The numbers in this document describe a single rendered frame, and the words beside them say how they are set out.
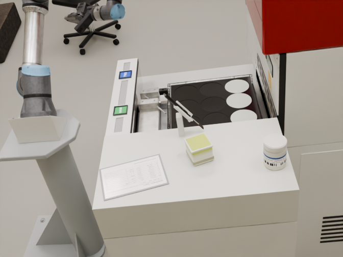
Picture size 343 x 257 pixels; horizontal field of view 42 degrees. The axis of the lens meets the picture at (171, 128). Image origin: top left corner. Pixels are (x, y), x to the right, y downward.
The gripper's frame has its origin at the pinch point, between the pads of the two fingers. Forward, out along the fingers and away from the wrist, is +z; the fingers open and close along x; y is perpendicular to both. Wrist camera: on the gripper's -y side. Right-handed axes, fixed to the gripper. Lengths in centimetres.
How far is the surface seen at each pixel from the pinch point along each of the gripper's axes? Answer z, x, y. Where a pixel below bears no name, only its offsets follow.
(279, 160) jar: -131, 21, -72
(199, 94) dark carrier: -86, -3, -40
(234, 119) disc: -105, 0, -52
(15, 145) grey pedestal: -18, 21, -76
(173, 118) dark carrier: -82, 6, -55
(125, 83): -56, 9, -41
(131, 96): -64, 13, -48
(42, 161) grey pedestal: -24, 9, -79
